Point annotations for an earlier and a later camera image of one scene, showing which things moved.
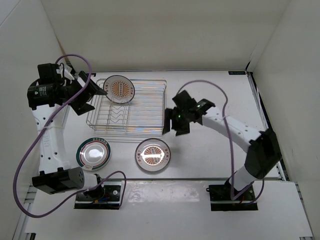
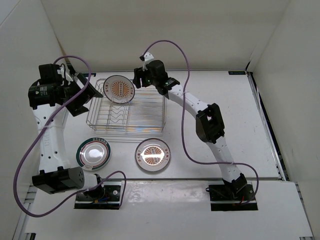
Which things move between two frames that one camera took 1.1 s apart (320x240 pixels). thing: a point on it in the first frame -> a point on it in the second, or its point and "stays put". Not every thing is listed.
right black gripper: [170, 114] -> [138, 74]
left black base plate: [109, 199] stays put
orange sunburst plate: [152, 155] stays put
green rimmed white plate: [93, 154] stays put
